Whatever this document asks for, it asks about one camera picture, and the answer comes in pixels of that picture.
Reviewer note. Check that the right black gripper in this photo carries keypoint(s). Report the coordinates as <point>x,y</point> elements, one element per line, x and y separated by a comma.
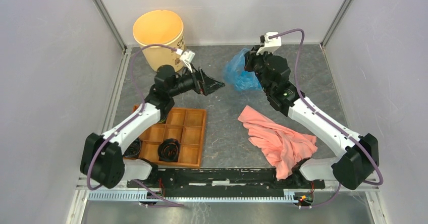
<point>251,57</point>

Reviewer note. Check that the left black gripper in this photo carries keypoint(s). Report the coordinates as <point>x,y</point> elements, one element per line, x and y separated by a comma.
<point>202,83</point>

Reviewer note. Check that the blue plastic trash bag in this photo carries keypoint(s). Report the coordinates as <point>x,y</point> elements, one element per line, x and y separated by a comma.
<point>234,73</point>

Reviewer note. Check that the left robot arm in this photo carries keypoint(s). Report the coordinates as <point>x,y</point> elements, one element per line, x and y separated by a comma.
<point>102,159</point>

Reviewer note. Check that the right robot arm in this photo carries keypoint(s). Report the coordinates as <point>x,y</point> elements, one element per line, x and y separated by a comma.
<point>356,156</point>

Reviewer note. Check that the yellow plastic trash bin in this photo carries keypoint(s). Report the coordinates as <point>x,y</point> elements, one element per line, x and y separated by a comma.
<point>160,27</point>

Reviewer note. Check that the wooden compartment tray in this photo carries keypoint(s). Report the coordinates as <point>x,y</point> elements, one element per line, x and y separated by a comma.
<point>187,125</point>

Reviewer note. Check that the black coiled roll bottom centre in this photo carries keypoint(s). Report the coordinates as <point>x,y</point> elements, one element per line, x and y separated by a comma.
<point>168,150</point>

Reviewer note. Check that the black coiled roll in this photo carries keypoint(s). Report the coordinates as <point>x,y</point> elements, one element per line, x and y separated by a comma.
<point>168,150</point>
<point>134,149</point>

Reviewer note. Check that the pink cloth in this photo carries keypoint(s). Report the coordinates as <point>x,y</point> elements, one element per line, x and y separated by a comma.
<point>282,147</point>

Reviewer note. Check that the black coiled roll bottom left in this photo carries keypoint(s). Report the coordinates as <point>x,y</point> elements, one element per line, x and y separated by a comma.
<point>134,149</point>

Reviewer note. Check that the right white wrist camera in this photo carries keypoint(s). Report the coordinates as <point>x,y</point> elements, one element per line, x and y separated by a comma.
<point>269,43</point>

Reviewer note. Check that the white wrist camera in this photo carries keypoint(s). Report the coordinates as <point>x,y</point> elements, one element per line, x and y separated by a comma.
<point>269,43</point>
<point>186,57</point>

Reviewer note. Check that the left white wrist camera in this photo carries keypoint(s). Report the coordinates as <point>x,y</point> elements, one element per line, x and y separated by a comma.
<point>186,57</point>

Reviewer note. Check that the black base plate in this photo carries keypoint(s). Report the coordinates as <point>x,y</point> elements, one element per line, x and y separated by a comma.
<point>226,182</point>

